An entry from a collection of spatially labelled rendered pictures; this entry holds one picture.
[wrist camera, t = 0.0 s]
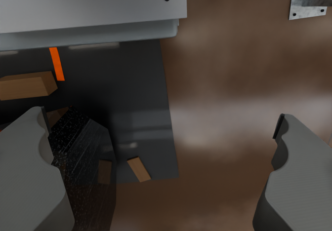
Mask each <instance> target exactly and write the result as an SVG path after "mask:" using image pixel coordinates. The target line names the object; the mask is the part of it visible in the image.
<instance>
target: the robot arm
mask: <svg viewBox="0 0 332 231"><path fill-rule="evenodd" d="M49 133H52V132H51V128H50V125H49V122H48V118H47V115H46V112H45V108H44V106H42V107H32V108H30V109H29V110H28V111H26V112H25V113H24V114H23V115H21V116H20V117H19V118H18V119H17V120H15V121H14V122H13V123H11V124H10V125H9V126H8V127H6V128H5V129H4V130H2V131H1V132H0V231H71V230H72V229H73V227H74V223H75V218H74V215H73V212H72V209H71V206H70V202H69V199H68V196H67V193H66V189H65V186H64V183H63V180H62V176H61V173H60V170H59V169H58V168H57V167H55V166H53V165H51V163H52V161H53V159H54V157H53V154H52V150H51V147H50V144H49V141H48V136H49ZM273 139H275V141H276V143H277V145H278V146H277V149H276V151H275V154H274V156H273V158H272V161H271V164H272V166H273V168H274V171H273V172H271V173H270V175H269V177H268V180H267V182H266V184H265V187H264V189H263V191H262V194H261V196H260V198H259V201H258V203H257V207H256V210H255V214H254V217H253V221H252V225H253V228H254V231H332V148H331V147H330V146H329V145H328V144H326V143H325V142H324V141H323V140H322V139H321V138H320V137H318V136H317V135H316V134H315V133H314V132H312V131H311V130H310V129H309V128H308V127H307V126H305V125H304V124H303V123H302V122H301V121H299V120H298V119H297V118H296V117H295V116H293V115H291V114H280V116H279V119H278V122H277V125H276V128H275V132H274V135H273Z"/></svg>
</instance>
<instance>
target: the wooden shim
mask: <svg viewBox="0 0 332 231"><path fill-rule="evenodd" d="M127 162H128V164H129V165H130V167H131V168H132V170H133V172H134V173H135V175H136V176H137V178H138V180H139V181H140V182H143V181H147V180H150V179H151V177H150V175H149V173H148V171H147V170H146V168H145V166H144V165H143V163H142V161H141V160H140V158H139V157H138V156H137V157H134V158H131V159H128V160H127Z"/></svg>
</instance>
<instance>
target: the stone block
mask: <svg viewBox="0 0 332 231"><path fill-rule="evenodd" d="M46 115H47V118H48V122H49V125H50V128H51V132H52V133H49V136H48V141H49V144H50V147H51V150H52V154H53V157H54V159H53V161H52V163H51V165H53V166H55V167H57V168H58V169H59V170H60V173H61V176H62V180H63V183H64V186H65V189H66V193H67V196H68V199H69V202H70V206H71V209H72V212H73V215H74V218H75V223H74V227H73V229H72V230H71V231H109V230H110V226H111V222H112V218H113V214H114V211H115V207H116V181H117V161H116V157H115V153H114V150H113V146H112V142H111V138H110V135H109V131H108V129H107V128H106V127H105V126H103V125H102V124H101V123H99V122H98V121H96V120H95V119H93V118H91V117H90V116H88V115H87V114H85V113H83V112H82V111H80V110H79V109H77V108H75V107H74V106H69V107H65V108H61V109H58V110H54V111H50V112H47V113H46Z"/></svg>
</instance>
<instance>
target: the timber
mask: <svg viewBox="0 0 332 231"><path fill-rule="evenodd" d="M56 89H58V87H57V85H56V82H55V79H54V77H53V74H52V72H51V71H47V72H38V73H29V74H20V75H11V76H4V77H2V78H0V100H1V101H2V100H12V99H21V98H31V97H40V96H48V95H50V94H51V93H52V92H54V91H55V90H56Z"/></svg>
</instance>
